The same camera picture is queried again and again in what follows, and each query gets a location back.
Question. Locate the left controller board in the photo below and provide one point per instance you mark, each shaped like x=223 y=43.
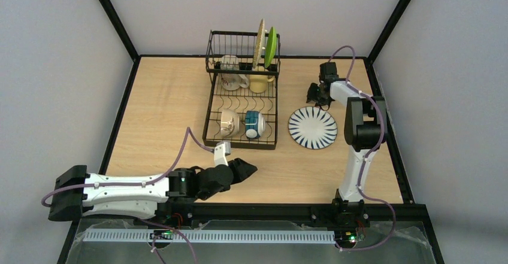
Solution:
x=161 y=235

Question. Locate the white slotted cable duct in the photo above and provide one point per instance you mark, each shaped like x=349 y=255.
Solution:
x=215 y=236

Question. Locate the white bowl dark rim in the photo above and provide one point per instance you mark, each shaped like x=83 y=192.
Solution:
x=255 y=124

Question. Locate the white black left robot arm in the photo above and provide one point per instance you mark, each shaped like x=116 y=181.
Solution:
x=79 y=193

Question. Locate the woven bamboo plate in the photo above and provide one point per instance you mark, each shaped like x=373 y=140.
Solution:
x=259 y=44

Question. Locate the black wire dish rack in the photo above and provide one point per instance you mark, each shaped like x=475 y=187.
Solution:
x=242 y=46

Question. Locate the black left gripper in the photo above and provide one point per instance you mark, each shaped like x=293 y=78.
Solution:
x=232 y=170

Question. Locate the green plate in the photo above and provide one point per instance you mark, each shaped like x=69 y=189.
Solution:
x=270 y=47

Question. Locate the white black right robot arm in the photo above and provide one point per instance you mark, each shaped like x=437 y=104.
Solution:
x=364 y=132

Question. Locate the cream ceramic mug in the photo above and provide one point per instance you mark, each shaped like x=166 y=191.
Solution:
x=232 y=81

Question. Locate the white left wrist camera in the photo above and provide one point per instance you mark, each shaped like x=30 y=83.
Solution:
x=221 y=151

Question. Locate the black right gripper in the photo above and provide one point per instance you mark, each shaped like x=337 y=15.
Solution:
x=316 y=93

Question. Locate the black aluminium frame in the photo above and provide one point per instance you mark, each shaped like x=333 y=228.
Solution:
x=313 y=215

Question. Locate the blue striped white plate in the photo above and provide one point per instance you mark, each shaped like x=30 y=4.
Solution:
x=312 y=128

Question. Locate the controller board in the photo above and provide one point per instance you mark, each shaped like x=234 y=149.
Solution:
x=161 y=235
x=350 y=236

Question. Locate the small white patterned bowl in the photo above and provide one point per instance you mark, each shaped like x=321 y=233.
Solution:
x=229 y=123

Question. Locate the yellow handled mug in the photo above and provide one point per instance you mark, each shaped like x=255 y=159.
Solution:
x=259 y=83

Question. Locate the right controller board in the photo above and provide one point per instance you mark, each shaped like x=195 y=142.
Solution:
x=350 y=236

